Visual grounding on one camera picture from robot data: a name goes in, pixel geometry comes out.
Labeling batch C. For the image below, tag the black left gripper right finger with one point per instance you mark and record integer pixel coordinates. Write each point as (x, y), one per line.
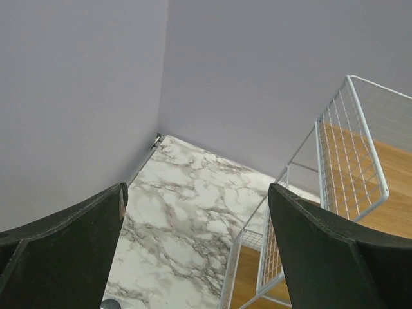
(332, 262)

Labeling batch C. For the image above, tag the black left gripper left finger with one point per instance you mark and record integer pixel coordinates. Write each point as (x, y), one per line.
(63, 260)

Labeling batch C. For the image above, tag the white wire wooden shelf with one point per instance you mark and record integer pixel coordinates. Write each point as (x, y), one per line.
(354, 162)

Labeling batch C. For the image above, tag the white bottle grey cap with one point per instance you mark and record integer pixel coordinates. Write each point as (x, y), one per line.
(110, 304)

